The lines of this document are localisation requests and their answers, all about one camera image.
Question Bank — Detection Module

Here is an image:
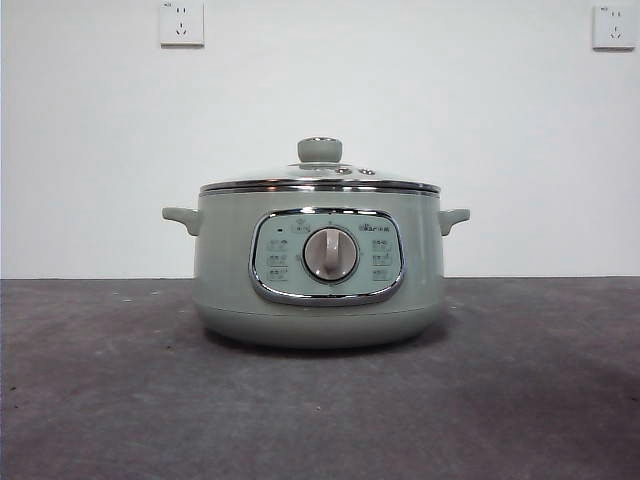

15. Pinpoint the white wall socket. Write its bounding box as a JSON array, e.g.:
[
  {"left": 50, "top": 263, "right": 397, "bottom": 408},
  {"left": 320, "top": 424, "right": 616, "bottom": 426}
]
[
  {"left": 592, "top": 4, "right": 637, "bottom": 51},
  {"left": 159, "top": 0, "right": 206, "bottom": 49}
]

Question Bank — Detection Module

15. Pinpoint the glass lid with green knob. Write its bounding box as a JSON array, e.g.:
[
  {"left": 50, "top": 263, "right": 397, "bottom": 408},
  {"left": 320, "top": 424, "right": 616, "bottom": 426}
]
[{"left": 199, "top": 136, "right": 443, "bottom": 196}]

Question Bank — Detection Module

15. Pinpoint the pale green electric pot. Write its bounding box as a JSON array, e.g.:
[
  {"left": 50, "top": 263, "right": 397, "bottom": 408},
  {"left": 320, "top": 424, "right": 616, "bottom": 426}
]
[{"left": 160, "top": 187, "right": 471, "bottom": 350}]

